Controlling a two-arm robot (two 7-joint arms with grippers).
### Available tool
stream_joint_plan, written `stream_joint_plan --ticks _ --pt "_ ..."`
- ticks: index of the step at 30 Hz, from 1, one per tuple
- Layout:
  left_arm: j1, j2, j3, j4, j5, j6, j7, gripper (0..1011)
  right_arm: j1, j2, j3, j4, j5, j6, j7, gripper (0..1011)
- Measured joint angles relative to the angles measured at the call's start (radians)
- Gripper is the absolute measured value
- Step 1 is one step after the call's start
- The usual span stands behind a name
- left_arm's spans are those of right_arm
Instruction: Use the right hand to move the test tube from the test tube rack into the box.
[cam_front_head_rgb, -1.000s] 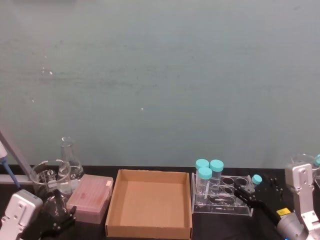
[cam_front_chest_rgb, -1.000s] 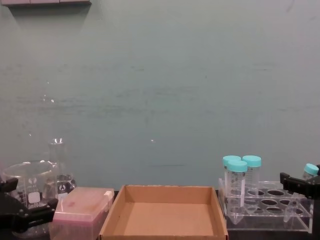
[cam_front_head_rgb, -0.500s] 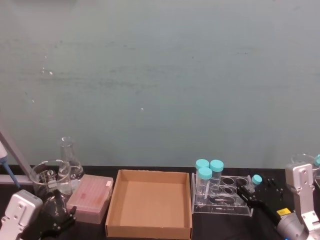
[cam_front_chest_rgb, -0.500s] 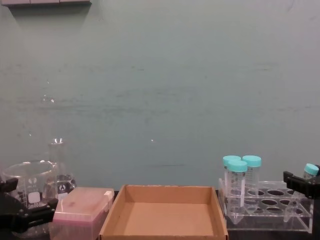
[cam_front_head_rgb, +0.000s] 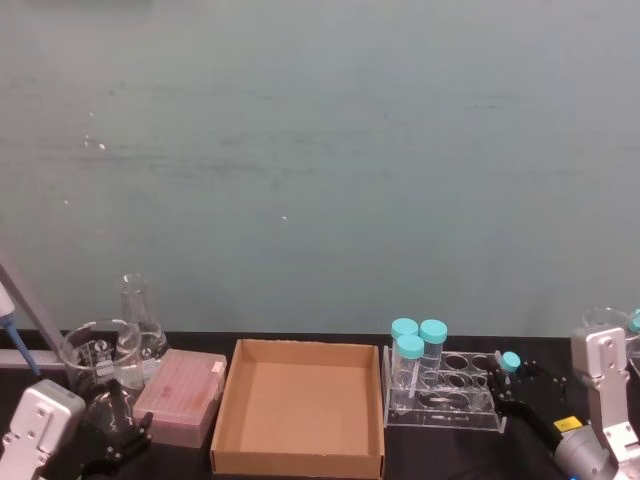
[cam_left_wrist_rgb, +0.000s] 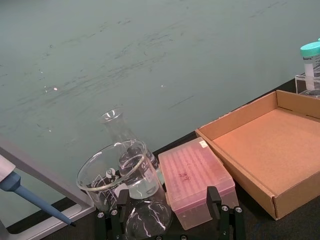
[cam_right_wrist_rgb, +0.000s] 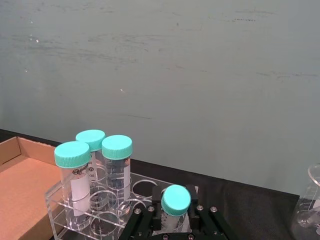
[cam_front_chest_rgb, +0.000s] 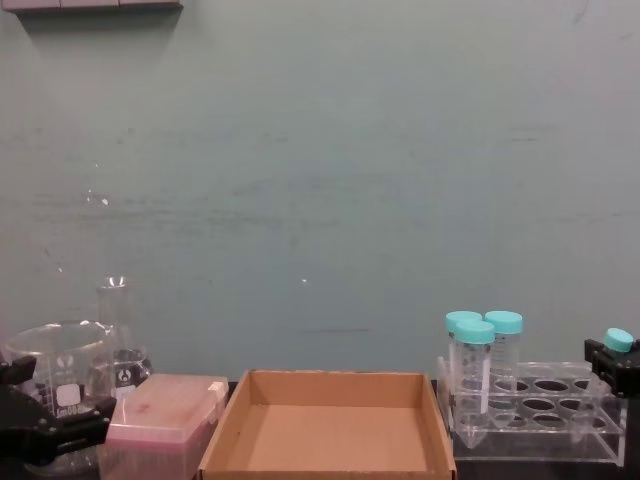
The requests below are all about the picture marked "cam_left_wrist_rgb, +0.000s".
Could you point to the teal capped sample tube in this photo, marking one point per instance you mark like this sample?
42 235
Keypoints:
310 53

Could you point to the clear glass conical flask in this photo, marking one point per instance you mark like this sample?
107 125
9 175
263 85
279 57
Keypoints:
117 125

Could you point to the blue and grey pipette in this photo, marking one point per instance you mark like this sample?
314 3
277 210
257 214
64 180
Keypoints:
15 183

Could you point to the shallow brown cardboard tray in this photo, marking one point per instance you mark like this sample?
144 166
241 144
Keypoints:
262 150

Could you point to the grey pipette stand frame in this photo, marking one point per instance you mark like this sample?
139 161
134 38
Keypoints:
50 182

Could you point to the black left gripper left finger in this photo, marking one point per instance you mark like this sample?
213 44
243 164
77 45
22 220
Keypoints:
122 208

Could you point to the pale green wall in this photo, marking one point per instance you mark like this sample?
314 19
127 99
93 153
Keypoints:
150 62

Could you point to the large printed glass beaker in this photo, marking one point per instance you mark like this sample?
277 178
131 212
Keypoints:
100 185

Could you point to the clear acrylic tube rack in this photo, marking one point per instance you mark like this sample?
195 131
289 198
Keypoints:
300 85

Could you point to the round clear glass flask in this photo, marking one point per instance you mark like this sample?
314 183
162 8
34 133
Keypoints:
147 220

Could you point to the small glass beaker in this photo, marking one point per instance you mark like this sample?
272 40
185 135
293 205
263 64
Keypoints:
143 182

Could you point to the pink pipette tip box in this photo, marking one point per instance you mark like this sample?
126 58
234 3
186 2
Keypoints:
190 170

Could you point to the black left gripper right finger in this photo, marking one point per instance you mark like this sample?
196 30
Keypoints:
213 202

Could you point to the black table cloth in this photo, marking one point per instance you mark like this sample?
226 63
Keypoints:
250 225

